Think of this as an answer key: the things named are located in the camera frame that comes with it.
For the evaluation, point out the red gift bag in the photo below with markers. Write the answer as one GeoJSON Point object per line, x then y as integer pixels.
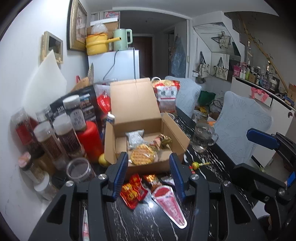
{"type": "Point", "coordinates": [104, 102]}

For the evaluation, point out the white foam sheet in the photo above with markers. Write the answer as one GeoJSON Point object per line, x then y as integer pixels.
{"type": "Point", "coordinates": [46, 78]}

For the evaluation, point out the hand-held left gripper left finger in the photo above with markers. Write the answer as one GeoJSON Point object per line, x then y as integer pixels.
{"type": "Point", "coordinates": [121, 171]}

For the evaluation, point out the green electric kettle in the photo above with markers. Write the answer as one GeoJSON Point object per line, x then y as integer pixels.
{"type": "Point", "coordinates": [122, 39]}

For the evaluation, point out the pink bow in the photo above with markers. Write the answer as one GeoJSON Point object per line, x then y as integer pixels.
{"type": "Point", "coordinates": [259, 93]}

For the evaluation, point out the triangular red white packet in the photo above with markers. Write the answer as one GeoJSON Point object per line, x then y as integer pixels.
{"type": "Point", "coordinates": [168, 206]}

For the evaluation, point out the amber glass jar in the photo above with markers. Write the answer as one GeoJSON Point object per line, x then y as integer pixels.
{"type": "Point", "coordinates": [45, 162]}

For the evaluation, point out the cardboard storage boxes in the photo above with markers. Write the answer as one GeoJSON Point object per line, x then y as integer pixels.
{"type": "Point", "coordinates": [108, 19]}

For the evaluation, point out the brown door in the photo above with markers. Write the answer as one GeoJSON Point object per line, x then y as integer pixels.
{"type": "Point", "coordinates": [143, 55]}

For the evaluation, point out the clear packet of yellow crisps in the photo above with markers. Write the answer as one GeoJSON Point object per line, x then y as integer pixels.
{"type": "Point", "coordinates": [142, 154]}

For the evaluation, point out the yellow green lollipop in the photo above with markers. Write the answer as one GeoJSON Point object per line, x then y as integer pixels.
{"type": "Point", "coordinates": [196, 165]}

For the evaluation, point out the brown cardboard box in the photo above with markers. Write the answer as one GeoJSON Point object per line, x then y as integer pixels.
{"type": "Point", "coordinates": [131, 102]}

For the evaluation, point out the pink white sachet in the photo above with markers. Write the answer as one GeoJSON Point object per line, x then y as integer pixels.
{"type": "Point", "coordinates": [85, 224]}

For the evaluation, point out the round patterned plate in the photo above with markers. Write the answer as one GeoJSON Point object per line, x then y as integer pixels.
{"type": "Point", "coordinates": [90, 73]}

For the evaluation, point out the white mini fridge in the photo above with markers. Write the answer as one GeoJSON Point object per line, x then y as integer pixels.
{"type": "Point", "coordinates": [124, 64]}

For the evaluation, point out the tall jar brown label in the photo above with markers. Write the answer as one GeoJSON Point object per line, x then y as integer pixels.
{"type": "Point", "coordinates": [47, 141]}

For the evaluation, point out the red cylinder can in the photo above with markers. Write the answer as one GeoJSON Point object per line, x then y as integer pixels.
{"type": "Point", "coordinates": [90, 141]}

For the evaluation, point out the small red gold packet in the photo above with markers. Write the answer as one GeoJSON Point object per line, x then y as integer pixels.
{"type": "Point", "coordinates": [151, 179]}

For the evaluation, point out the white fruit-print bread packet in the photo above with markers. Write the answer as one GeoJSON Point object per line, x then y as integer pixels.
{"type": "Point", "coordinates": [134, 139]}

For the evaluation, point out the small cardboard carton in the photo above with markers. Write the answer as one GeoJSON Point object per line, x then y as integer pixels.
{"type": "Point", "coordinates": [291, 92]}

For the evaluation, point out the small glass spice jar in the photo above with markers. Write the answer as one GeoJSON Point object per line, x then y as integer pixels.
{"type": "Point", "coordinates": [29, 166]}

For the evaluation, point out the white red nut bag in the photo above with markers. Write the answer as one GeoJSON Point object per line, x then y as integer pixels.
{"type": "Point", "coordinates": [167, 95]}

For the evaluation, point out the yellow pot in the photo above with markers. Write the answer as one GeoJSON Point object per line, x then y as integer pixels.
{"type": "Point", "coordinates": [97, 44]}

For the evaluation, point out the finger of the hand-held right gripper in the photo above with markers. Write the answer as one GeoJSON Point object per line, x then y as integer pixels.
{"type": "Point", "coordinates": [259, 183]}
{"type": "Point", "coordinates": [261, 139]}

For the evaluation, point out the group of cosmetic bottles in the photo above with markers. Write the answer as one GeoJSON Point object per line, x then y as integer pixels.
{"type": "Point", "coordinates": [259, 74]}

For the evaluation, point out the yellow bamboo pole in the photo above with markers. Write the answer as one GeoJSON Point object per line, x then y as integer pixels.
{"type": "Point", "coordinates": [261, 49]}

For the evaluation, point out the black printed pouch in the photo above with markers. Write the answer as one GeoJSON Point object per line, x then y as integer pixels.
{"type": "Point", "coordinates": [91, 104]}

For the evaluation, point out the large framed picture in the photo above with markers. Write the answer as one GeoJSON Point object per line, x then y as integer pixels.
{"type": "Point", "coordinates": [77, 25]}

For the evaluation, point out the chair with grey-blue cover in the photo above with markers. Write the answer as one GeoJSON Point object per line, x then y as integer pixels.
{"type": "Point", "coordinates": [185, 92]}
{"type": "Point", "coordinates": [240, 122]}

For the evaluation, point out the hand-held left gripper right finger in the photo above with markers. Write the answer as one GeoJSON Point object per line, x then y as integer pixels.
{"type": "Point", "coordinates": [177, 176]}

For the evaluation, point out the glass mug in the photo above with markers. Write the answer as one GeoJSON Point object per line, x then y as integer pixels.
{"type": "Point", "coordinates": [203, 139]}

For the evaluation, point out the clear plastic bag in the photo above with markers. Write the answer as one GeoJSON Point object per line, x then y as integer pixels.
{"type": "Point", "coordinates": [99, 29]}

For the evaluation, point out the tall jar dark label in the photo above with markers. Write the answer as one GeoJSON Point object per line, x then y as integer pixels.
{"type": "Point", "coordinates": [68, 136]}

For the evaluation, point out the clear plastic jar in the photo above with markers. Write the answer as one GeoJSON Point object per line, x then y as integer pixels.
{"type": "Point", "coordinates": [44, 114]}

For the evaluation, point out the brown nut snack packet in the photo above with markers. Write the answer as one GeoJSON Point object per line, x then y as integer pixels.
{"type": "Point", "coordinates": [159, 141]}

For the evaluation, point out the green bag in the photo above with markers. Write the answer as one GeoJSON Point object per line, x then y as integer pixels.
{"type": "Point", "coordinates": [207, 97]}

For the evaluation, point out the small wooden frame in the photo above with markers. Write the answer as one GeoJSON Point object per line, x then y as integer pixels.
{"type": "Point", "coordinates": [52, 47]}

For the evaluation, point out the jar of white beans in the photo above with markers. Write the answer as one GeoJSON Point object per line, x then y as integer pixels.
{"type": "Point", "coordinates": [45, 187]}

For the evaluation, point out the printed canvas tote bag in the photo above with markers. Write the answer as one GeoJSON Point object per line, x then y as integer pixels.
{"type": "Point", "coordinates": [203, 68]}

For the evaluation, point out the yellow fruit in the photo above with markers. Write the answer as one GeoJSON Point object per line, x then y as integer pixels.
{"type": "Point", "coordinates": [104, 160]}

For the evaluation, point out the red yellow-print snack packet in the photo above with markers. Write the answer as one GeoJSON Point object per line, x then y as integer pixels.
{"type": "Point", "coordinates": [131, 192]}

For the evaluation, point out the blue patterned plastic bag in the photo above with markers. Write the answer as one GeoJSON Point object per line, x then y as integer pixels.
{"type": "Point", "coordinates": [178, 60]}

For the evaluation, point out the tall jar red label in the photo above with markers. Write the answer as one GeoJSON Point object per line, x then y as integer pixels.
{"type": "Point", "coordinates": [23, 129]}

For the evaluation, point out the tall jar white label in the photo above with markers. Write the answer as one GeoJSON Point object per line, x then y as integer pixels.
{"type": "Point", "coordinates": [75, 113]}

